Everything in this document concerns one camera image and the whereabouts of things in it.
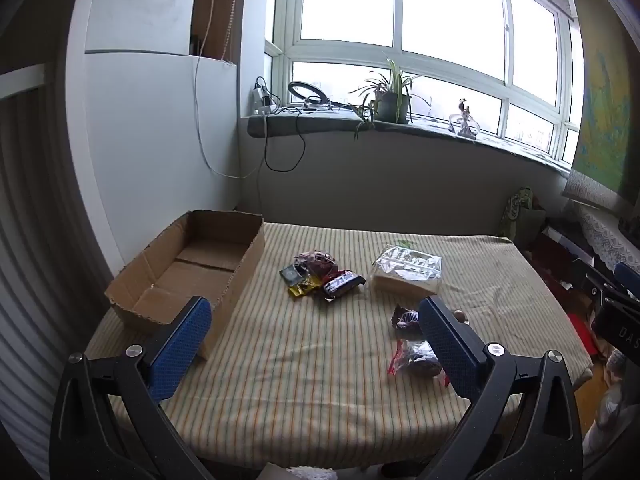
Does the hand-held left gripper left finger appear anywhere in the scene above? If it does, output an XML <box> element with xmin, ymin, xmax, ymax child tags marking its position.
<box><xmin>49</xmin><ymin>296</ymin><xmax>216</xmax><ymax>480</ymax></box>

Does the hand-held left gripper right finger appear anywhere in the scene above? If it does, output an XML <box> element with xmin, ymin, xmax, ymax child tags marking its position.
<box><xmin>417</xmin><ymin>296</ymin><xmax>585</xmax><ymax>480</ymax></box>

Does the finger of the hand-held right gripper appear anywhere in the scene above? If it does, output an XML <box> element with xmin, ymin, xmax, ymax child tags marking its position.
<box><xmin>600</xmin><ymin>261</ymin><xmax>640</xmax><ymax>306</ymax></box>

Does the red edged clear snack packet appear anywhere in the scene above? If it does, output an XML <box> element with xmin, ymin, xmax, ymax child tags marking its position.
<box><xmin>387</xmin><ymin>339</ymin><xmax>448</xmax><ymax>388</ymax></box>

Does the dark chocolate bar wrapper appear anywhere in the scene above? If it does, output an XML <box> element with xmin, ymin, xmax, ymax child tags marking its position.
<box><xmin>390</xmin><ymin>304</ymin><xmax>423</xmax><ymax>333</ymax></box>
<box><xmin>321</xmin><ymin>270</ymin><xmax>367</xmax><ymax>303</ymax></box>

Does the clear bag of bread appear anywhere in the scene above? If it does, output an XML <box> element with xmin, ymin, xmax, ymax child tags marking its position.
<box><xmin>369</xmin><ymin>244</ymin><xmax>444</xmax><ymax>298</ymax></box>

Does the cardboard box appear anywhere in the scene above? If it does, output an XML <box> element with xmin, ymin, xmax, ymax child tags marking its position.
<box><xmin>104</xmin><ymin>210</ymin><xmax>266</xmax><ymax>361</ymax></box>

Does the yellow snack packet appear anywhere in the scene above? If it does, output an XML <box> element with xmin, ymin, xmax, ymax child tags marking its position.
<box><xmin>289</xmin><ymin>276</ymin><xmax>323</xmax><ymax>300</ymax></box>

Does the clear packet of red dates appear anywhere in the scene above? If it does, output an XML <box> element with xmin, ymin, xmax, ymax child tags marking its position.
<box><xmin>292</xmin><ymin>250</ymin><xmax>338</xmax><ymax>278</ymax></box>

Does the white lace cloth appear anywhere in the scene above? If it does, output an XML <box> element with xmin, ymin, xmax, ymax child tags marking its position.
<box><xmin>575</xmin><ymin>202</ymin><xmax>640</xmax><ymax>271</ymax></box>

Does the striped tablecloth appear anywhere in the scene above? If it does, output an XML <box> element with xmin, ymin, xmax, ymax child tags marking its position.
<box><xmin>85</xmin><ymin>221</ymin><xmax>593</xmax><ymax>471</ymax></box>

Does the green patterned bag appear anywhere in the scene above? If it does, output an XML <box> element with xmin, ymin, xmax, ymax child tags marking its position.
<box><xmin>500</xmin><ymin>187</ymin><xmax>547</xmax><ymax>251</ymax></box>

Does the grey ribbed panel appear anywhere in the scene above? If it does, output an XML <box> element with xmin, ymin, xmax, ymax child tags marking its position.
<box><xmin>0</xmin><ymin>85</ymin><xmax>108</xmax><ymax>466</ymax></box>

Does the white cabinet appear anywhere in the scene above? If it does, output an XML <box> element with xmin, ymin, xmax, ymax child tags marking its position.
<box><xmin>65</xmin><ymin>0</ymin><xmax>241</xmax><ymax>271</ymax></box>

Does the small white figurine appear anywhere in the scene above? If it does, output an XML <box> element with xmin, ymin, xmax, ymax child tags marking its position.
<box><xmin>448</xmin><ymin>98</ymin><xmax>482</xmax><ymax>138</ymax></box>

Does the potted spider plant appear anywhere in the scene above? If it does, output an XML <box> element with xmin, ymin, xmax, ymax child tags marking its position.
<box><xmin>348</xmin><ymin>57</ymin><xmax>431</xmax><ymax>141</ymax></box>

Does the grey window sill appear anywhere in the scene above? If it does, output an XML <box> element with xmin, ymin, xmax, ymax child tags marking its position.
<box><xmin>247</xmin><ymin>110</ymin><xmax>573</xmax><ymax>173</ymax></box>

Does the white power strip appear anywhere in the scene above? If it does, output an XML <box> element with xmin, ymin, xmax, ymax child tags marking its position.
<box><xmin>252</xmin><ymin>77</ymin><xmax>281</xmax><ymax>116</ymax></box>

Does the white framed window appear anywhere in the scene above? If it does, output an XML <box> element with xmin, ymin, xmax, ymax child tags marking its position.
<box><xmin>265</xmin><ymin>0</ymin><xmax>586</xmax><ymax>161</ymax></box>

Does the wall map poster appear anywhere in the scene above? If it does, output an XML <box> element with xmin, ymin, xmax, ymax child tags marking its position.
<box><xmin>562</xmin><ymin>25</ymin><xmax>640</xmax><ymax>211</ymax></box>

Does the black cable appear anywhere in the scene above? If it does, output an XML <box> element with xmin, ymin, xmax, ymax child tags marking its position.
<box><xmin>255</xmin><ymin>105</ymin><xmax>307</xmax><ymax>173</ymax></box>

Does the white cable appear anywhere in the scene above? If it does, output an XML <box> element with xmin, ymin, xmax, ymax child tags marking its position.
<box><xmin>191</xmin><ymin>0</ymin><xmax>261</xmax><ymax>179</ymax></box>

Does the black ring light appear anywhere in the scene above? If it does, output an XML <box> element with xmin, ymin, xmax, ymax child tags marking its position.
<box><xmin>287</xmin><ymin>81</ymin><xmax>333</xmax><ymax>110</ymax></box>

